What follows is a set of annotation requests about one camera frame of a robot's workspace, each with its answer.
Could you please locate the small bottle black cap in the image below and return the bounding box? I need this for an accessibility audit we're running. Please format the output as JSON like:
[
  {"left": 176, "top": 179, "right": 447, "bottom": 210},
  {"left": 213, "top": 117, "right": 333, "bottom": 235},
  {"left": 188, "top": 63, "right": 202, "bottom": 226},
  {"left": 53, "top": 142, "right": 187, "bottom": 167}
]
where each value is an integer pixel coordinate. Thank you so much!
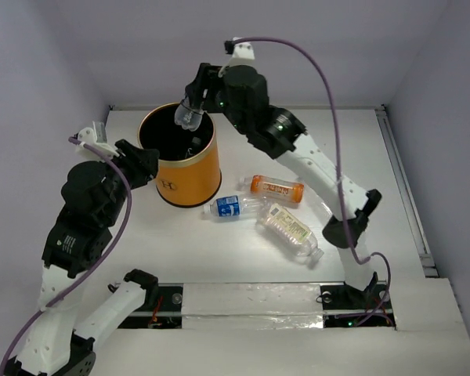
[{"left": 175, "top": 97, "right": 204, "bottom": 132}]

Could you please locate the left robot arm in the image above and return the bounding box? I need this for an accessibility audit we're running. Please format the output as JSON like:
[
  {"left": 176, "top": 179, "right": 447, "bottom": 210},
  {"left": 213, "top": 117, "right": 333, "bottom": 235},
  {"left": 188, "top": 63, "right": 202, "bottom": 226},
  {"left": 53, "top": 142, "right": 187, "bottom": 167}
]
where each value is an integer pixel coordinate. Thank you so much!
[{"left": 0, "top": 138, "right": 159, "bottom": 375}]

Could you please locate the orange cylindrical bin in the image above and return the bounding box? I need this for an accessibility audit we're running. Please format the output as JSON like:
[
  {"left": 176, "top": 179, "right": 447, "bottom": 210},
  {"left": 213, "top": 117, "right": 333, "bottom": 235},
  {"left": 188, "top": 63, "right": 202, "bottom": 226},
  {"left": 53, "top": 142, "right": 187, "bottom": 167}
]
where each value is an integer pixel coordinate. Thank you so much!
[{"left": 138, "top": 103, "right": 222, "bottom": 208}]

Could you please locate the blue label bottle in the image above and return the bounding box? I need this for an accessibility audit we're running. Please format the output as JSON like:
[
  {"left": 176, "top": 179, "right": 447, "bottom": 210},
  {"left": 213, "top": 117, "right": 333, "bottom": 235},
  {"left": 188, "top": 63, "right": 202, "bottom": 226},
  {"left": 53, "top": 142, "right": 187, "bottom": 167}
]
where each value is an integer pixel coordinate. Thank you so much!
[{"left": 201, "top": 194, "right": 266, "bottom": 220}]

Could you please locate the orange label bottle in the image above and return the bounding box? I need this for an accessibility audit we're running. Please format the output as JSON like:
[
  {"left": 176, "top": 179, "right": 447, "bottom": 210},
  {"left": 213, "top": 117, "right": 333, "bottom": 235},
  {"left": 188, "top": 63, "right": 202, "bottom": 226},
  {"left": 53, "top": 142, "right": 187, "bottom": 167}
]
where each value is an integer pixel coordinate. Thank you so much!
[{"left": 238, "top": 175, "right": 305, "bottom": 204}]

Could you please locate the green yellow label bottle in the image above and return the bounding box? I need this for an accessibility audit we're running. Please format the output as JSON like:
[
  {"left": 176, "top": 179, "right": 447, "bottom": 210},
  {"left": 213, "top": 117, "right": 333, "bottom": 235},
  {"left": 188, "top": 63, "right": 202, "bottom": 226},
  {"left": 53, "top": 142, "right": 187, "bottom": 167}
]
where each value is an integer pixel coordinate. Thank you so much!
[{"left": 256, "top": 201, "right": 324, "bottom": 269}]

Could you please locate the clear unlabelled bottle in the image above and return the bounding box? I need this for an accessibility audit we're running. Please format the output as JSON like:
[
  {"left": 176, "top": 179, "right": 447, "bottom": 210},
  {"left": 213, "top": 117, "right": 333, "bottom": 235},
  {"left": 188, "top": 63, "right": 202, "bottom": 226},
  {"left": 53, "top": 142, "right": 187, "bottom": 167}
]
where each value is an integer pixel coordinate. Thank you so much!
[{"left": 315, "top": 197, "right": 332, "bottom": 215}]

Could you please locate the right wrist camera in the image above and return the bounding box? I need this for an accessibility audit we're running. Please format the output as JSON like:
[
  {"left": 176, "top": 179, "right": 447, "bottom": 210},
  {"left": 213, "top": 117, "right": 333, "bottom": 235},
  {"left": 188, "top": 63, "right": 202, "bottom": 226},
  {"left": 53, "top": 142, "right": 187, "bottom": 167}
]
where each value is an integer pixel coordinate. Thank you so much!
[{"left": 224, "top": 38, "right": 255, "bottom": 68}]

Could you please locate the silver taped front rail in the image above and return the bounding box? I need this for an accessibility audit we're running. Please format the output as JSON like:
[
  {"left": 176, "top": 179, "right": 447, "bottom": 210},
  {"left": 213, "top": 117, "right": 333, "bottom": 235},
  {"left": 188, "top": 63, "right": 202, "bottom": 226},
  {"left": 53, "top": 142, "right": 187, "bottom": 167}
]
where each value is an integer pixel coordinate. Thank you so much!
[{"left": 120, "top": 283, "right": 395, "bottom": 330}]

